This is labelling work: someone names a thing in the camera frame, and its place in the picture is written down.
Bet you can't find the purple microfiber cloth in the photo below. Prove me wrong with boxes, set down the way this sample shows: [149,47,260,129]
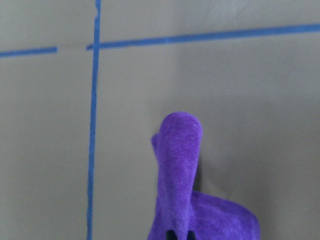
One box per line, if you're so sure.
[147,112,261,240]

